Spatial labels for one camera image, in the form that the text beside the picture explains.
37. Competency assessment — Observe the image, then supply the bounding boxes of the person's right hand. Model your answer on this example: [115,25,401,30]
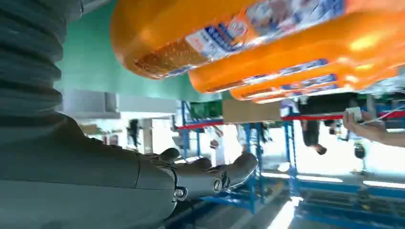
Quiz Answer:
[343,110,389,144]

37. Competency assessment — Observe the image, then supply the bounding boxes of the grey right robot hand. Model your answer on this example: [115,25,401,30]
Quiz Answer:
[0,114,259,229]

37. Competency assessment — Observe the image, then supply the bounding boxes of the black bag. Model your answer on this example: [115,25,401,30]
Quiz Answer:
[298,93,360,116]

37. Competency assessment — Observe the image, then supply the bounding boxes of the white cabinet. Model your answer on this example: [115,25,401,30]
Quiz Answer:
[58,89,179,120]

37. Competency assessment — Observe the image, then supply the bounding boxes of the blue metal rack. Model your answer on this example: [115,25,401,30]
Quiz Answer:
[172,100,405,229]

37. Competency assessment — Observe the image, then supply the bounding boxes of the brown cardboard box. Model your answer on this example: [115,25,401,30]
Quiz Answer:
[222,99,282,124]

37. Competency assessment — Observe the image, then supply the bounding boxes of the green crate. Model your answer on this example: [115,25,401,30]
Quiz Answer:
[190,100,223,120]

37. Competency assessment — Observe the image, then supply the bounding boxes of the thin white device cable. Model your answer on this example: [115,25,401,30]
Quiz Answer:
[361,105,405,125]

